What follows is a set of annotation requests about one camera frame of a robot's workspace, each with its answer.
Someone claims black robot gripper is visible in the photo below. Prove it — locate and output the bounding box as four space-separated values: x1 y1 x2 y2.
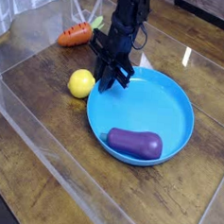
90 15 138 94

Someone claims yellow toy lemon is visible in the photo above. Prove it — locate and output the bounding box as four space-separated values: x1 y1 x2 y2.
67 69 95 98

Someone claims blue round plastic tray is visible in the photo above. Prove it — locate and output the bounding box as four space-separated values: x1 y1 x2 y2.
87 66 194 166

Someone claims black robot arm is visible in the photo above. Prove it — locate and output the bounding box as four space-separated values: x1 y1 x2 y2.
90 0 150 93

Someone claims orange toy carrot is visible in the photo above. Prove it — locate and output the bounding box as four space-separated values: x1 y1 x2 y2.
58 15 104 47

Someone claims purple toy eggplant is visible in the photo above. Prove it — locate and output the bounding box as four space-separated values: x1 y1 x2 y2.
100 128 163 160

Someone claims dark wooden baseboard strip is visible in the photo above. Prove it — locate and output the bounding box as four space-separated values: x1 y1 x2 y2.
174 0 224 31

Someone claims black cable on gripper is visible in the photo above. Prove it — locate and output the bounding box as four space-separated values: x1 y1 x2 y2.
129 20 149 52

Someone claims clear acrylic enclosure wall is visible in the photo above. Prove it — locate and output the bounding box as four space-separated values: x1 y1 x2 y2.
0 0 224 224

